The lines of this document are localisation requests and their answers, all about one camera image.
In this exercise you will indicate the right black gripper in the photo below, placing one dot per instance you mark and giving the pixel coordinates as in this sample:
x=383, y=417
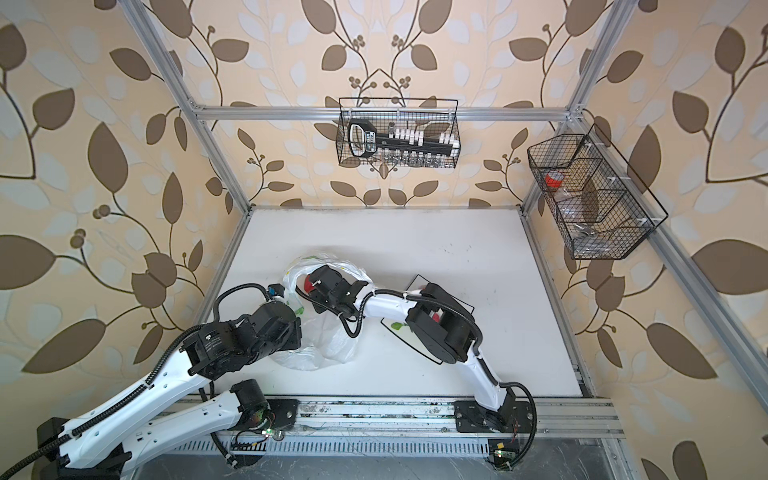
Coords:
x=317, y=301

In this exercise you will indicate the red fake fruit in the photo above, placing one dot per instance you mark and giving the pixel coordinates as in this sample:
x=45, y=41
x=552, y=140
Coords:
x=308, y=285

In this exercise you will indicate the white plastic bag fruit print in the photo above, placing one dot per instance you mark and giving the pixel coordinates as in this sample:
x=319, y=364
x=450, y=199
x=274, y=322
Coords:
x=324, y=342

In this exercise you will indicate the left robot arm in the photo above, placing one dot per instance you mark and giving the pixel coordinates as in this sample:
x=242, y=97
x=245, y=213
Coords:
x=114, y=439

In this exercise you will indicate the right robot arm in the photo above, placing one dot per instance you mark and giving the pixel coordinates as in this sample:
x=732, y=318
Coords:
x=504, y=407

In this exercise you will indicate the white tray black rim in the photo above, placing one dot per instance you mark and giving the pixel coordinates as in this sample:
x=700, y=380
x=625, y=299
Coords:
x=446, y=341

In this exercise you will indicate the red item in right basket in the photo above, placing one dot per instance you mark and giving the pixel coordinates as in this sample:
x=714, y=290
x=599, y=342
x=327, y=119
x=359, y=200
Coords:
x=553, y=180

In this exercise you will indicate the black handled tool in basket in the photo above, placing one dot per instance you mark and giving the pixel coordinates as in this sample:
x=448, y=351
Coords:
x=365, y=140

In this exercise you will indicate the back black wire basket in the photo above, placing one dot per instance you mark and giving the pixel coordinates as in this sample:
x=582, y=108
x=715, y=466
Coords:
x=432, y=114

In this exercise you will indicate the black wire basket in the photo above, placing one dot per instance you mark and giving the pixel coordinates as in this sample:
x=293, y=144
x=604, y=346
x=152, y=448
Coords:
x=432, y=114
x=604, y=209

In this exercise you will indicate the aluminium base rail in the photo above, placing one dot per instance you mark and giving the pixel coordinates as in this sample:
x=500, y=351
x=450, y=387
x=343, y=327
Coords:
x=418, y=426

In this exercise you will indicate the right black wire basket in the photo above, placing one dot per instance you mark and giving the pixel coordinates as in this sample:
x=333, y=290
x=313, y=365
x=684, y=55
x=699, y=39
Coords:
x=604, y=209

